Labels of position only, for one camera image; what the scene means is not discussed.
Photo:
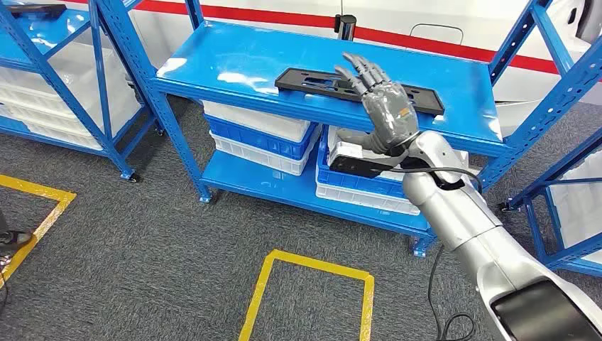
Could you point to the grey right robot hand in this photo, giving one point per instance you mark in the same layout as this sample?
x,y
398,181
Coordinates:
x,y
390,113

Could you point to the long black plastic part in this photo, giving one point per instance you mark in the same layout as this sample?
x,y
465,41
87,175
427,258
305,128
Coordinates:
x,y
37,9
305,80

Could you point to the white vehicle with red stripe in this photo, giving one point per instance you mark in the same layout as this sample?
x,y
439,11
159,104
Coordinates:
x,y
282,8

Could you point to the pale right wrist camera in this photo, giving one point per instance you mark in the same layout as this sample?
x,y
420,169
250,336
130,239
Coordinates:
x,y
357,165

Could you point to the black stanchion post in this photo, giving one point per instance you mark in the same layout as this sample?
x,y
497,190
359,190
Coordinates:
x,y
346,28

